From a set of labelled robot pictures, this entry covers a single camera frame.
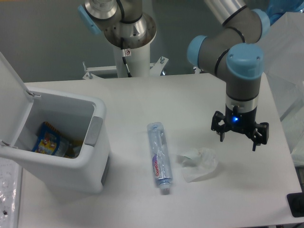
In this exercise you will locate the black device at table edge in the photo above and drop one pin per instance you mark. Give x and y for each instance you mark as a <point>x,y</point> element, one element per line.
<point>296,204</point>

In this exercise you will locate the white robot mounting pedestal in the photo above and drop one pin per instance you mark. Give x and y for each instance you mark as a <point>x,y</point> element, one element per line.
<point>131,46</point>

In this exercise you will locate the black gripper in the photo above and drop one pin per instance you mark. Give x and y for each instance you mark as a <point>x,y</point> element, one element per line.
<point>243,123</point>

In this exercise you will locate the blue yellow snack bag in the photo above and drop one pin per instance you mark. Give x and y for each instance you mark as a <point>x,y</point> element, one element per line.
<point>50,141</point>

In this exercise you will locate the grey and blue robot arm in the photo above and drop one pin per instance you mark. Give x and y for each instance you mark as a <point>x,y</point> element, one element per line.
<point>232,56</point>

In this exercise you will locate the white trash can lid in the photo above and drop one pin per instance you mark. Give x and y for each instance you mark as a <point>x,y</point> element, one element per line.
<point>16,101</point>

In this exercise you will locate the clear plastic water bottle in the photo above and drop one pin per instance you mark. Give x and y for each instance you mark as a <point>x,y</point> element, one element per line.
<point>161,164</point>

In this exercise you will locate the translucent white plastic box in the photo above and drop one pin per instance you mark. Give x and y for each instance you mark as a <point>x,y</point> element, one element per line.
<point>283,48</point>

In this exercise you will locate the white trash can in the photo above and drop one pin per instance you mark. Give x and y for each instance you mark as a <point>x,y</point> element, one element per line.
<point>81,120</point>

